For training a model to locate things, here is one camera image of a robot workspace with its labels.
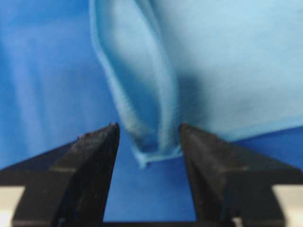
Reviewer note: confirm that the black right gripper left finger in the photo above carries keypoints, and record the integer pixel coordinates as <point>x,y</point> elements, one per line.
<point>65,186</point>

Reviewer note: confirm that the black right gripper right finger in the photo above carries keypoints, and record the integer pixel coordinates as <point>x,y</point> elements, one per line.
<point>233,185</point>

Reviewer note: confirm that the light blue towel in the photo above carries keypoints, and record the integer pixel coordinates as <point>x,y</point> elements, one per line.
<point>231,67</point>

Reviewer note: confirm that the blue table mat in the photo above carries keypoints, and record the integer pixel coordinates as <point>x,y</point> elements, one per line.
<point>53,89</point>

